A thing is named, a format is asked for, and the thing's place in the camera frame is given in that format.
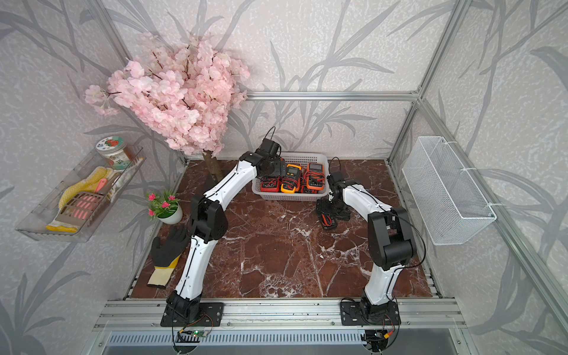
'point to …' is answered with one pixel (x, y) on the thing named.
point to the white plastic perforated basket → (297, 158)
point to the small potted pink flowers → (166, 207)
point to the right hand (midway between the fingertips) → (326, 213)
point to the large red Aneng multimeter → (271, 185)
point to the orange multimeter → (315, 176)
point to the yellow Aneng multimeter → (292, 174)
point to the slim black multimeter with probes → (328, 220)
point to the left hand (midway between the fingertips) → (276, 169)
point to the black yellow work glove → (166, 253)
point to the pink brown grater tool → (84, 207)
